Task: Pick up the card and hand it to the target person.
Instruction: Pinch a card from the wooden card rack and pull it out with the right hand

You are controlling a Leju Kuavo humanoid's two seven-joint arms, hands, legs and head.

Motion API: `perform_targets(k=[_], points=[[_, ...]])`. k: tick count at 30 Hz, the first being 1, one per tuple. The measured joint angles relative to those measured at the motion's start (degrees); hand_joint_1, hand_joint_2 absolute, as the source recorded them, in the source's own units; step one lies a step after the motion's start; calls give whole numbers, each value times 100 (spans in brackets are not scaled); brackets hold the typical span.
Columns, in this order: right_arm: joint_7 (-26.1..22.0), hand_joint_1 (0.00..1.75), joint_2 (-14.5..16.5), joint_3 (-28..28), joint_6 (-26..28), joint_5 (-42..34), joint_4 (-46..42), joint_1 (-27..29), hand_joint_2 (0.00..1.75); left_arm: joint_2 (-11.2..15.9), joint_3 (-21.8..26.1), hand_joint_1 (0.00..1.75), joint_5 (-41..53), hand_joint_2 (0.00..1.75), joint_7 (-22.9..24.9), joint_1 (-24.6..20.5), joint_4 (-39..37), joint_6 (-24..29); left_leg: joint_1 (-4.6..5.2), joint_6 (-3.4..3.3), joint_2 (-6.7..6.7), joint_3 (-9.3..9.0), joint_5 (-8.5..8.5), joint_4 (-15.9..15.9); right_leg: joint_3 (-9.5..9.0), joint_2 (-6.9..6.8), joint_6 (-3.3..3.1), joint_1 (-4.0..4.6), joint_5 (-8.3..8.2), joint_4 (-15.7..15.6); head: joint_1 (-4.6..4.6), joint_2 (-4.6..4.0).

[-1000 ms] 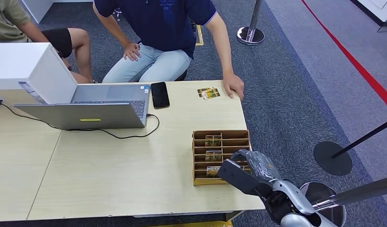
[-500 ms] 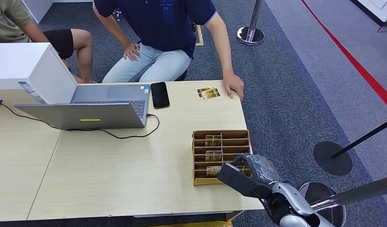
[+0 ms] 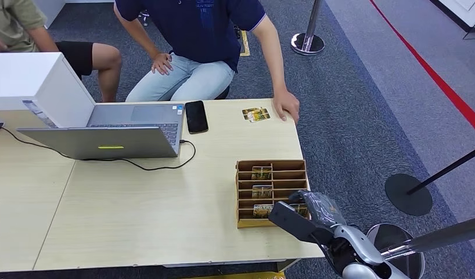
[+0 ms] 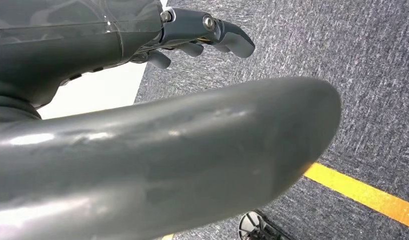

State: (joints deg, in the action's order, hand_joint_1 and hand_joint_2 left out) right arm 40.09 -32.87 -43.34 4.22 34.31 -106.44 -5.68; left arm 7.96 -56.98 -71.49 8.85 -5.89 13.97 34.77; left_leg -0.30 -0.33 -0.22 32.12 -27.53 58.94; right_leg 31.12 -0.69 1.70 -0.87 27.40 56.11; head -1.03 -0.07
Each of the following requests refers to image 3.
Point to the white cabinet with dark trim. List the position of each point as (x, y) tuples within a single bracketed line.
[(460, 9)]

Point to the red floor tape line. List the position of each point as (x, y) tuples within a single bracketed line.
[(453, 94)]

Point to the person's left forearm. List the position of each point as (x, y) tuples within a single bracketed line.
[(45, 40), (275, 71)]

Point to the white box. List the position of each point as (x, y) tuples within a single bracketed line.
[(29, 77)]

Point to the grey laptop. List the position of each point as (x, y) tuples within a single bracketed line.
[(106, 142)]

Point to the clear plastic wrap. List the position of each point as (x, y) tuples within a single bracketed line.
[(322, 210)]

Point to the wooden card holder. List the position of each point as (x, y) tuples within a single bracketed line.
[(256, 223)]

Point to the person's left hand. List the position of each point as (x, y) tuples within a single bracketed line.
[(286, 106)]

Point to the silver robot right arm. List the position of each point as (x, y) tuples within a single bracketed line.
[(356, 240)]

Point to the chrome stanchion post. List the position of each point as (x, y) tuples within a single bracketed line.
[(307, 42), (453, 230)]

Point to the person's right forearm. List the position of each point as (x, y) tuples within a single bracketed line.
[(141, 40)]

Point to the black smartphone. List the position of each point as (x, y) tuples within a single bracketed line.
[(196, 117)]

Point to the person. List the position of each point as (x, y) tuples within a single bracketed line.
[(10, 21), (199, 30)]

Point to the black stanchion post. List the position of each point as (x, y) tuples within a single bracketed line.
[(408, 196)]

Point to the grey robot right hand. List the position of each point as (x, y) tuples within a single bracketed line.
[(295, 223)]

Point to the chair caster wheel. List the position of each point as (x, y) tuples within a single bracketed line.
[(237, 32), (144, 17)]

